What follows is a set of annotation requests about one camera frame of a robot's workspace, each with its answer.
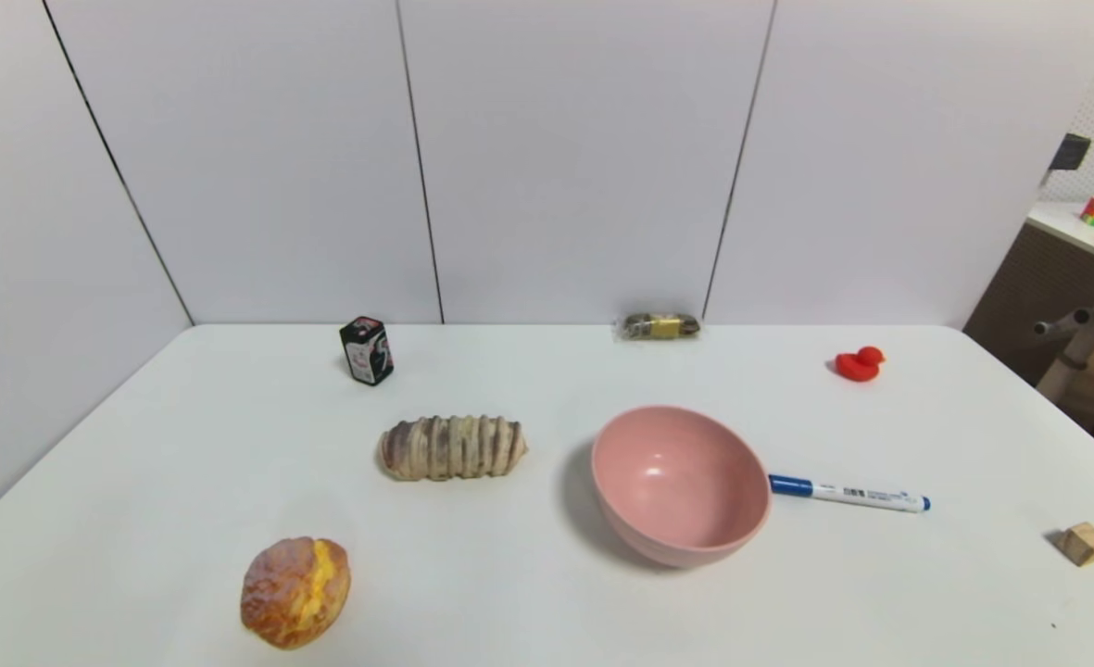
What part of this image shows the round bun with yellow cream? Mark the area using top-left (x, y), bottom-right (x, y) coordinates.
top-left (240, 537), bottom-right (352, 650)

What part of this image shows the black device on stand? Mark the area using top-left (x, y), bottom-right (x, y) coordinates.
top-left (1049, 133), bottom-right (1092, 172)

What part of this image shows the white background desk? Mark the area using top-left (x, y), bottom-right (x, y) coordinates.
top-left (963, 199), bottom-right (1094, 401)

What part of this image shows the red rubber duck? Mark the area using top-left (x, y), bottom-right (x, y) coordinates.
top-left (834, 346), bottom-right (887, 383)

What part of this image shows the grey desk crank handle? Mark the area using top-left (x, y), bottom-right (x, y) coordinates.
top-left (1033, 309), bottom-right (1091, 336)

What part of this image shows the long striped bread roll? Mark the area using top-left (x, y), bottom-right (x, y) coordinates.
top-left (378, 415), bottom-right (529, 482)

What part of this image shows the pink bowl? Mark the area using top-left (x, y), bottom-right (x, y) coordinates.
top-left (590, 405), bottom-right (773, 570)

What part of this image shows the white marker with blue cap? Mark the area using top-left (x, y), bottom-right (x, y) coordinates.
top-left (768, 473), bottom-right (932, 513)

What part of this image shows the small black printed carton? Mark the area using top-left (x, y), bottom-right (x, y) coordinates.
top-left (340, 316), bottom-right (395, 387)

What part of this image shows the wrapped snack packet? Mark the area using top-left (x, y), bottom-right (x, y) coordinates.
top-left (616, 312), bottom-right (702, 342)

